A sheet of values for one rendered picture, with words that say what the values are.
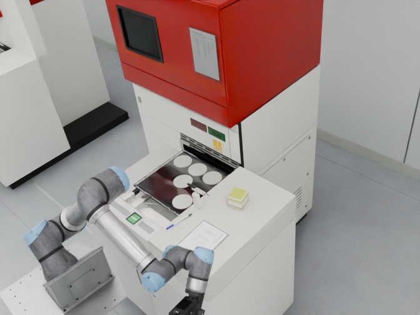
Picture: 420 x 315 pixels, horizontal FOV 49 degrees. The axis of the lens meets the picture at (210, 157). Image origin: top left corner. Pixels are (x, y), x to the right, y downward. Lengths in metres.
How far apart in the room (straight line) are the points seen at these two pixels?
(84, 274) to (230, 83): 1.02
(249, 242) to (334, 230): 1.39
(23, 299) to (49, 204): 1.73
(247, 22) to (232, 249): 0.96
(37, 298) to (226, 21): 1.43
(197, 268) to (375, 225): 1.96
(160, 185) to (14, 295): 0.84
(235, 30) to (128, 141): 2.49
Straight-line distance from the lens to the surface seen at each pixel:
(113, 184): 1.78
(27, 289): 2.30
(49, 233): 2.09
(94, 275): 2.09
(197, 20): 1.99
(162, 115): 2.66
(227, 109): 2.10
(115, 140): 4.33
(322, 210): 3.46
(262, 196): 2.18
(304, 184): 3.07
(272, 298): 2.57
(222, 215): 2.11
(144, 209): 2.33
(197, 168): 2.46
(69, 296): 2.10
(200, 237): 2.03
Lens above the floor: 2.51
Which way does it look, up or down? 40 degrees down
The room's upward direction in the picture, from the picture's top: 7 degrees counter-clockwise
